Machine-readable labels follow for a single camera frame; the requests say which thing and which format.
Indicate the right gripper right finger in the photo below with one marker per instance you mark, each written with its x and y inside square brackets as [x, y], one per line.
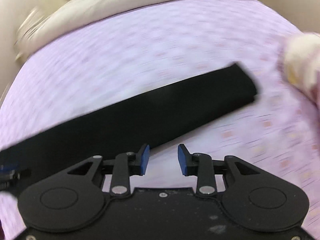
[201, 166]

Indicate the floral pillow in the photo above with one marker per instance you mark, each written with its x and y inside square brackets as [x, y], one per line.
[301, 63]

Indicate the beige duvet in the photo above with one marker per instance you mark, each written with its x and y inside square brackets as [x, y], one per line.
[125, 2]

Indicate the black pants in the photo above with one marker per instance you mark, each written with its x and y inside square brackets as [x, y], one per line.
[154, 118]

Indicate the purple patterned bed sheet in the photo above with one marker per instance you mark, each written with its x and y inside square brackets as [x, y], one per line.
[131, 53]

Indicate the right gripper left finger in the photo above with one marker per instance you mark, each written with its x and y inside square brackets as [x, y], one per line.
[127, 165]

